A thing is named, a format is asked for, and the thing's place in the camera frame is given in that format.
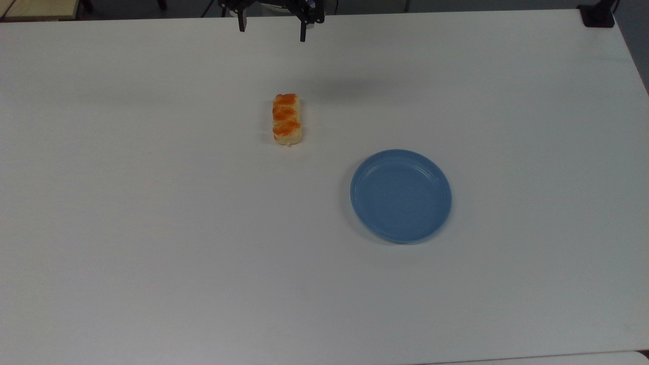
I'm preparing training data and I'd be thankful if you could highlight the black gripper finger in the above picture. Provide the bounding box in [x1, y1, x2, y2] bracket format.
[231, 5, 250, 33]
[296, 6, 325, 43]

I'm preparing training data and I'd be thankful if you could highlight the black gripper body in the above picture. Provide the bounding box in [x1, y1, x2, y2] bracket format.
[218, 0, 325, 16]

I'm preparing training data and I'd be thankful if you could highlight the braided glazed bread roll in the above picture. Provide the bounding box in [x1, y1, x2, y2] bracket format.
[272, 93, 304, 148]

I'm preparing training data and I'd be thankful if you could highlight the blue round plate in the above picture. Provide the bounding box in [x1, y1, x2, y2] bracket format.
[350, 149, 453, 244]

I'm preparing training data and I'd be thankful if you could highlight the light wooden table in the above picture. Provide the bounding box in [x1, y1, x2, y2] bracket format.
[0, 0, 82, 22]

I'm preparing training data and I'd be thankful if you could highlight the black table clamp mount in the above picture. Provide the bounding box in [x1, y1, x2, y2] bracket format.
[577, 0, 620, 28]

